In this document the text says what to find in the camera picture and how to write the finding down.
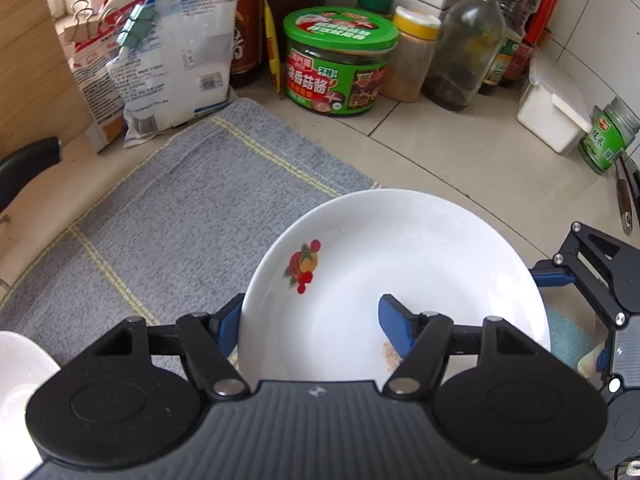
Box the brown handled utensil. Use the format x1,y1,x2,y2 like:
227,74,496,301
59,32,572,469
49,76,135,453
614,155,635,236

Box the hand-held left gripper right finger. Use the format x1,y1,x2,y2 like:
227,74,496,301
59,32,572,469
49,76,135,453
378,294,546,401

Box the green lid sauce jar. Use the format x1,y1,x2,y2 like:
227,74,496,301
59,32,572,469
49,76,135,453
282,6,400,117

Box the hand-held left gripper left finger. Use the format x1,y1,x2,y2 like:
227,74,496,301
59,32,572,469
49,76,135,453
95,294,251,402

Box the green label jar silver lid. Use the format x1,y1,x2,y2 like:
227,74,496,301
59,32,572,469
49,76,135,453
578,96,640,176

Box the bamboo cutting board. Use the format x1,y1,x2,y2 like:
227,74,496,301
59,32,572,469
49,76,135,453
0,0,96,161

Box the red white paper bag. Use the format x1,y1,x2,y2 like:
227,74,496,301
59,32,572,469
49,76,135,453
62,0,156,155

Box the yellow lid spice jar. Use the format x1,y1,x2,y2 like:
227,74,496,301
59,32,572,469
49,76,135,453
382,6,442,103

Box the steel kitchen knife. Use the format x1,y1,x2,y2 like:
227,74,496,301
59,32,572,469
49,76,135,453
0,136,63,213

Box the green binder clip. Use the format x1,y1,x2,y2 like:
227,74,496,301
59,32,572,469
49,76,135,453
116,2,162,52

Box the fruit print white plate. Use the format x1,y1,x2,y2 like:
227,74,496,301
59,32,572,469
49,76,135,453
239,188,552,381

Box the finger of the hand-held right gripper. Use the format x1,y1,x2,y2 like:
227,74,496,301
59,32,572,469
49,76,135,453
598,342,626,396
530,221,636,328

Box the white ceramic bowl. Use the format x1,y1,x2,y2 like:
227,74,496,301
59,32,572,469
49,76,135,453
0,331,62,478

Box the grey striped towel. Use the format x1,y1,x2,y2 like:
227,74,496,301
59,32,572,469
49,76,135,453
0,97,382,378

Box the yellow packet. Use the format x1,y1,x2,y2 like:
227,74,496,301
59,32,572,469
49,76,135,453
262,0,282,93

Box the clear glass bottle red cap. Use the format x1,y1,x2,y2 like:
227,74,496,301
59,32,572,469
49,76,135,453
422,0,508,112

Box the dark bottle red label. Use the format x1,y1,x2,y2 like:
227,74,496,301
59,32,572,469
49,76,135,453
230,0,268,89

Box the white plastic container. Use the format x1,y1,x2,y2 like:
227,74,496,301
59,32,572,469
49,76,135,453
516,52,594,156

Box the white blue plastic bag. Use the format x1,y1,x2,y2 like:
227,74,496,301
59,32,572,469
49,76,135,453
105,0,240,150

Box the teal cloth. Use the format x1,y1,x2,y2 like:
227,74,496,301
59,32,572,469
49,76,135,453
542,302,598,373

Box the metal binder clip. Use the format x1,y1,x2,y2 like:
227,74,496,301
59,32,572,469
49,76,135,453
61,0,97,42

